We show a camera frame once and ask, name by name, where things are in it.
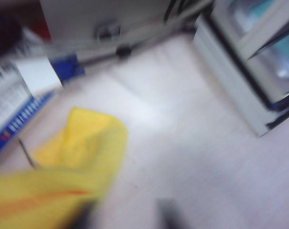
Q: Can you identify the gray desk partition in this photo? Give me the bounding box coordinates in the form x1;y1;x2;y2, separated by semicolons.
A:
39;0;212;62

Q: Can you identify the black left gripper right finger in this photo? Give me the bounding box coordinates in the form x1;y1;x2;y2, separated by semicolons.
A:
156;198;193;229

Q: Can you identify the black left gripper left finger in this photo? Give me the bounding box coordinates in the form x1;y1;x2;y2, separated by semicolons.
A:
70;202;99;229

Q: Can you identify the yellow microfiber rag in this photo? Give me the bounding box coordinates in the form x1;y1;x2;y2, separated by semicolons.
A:
0;107;128;229

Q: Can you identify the blue and white carton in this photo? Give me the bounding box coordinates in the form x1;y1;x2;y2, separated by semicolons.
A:
0;53;85;144

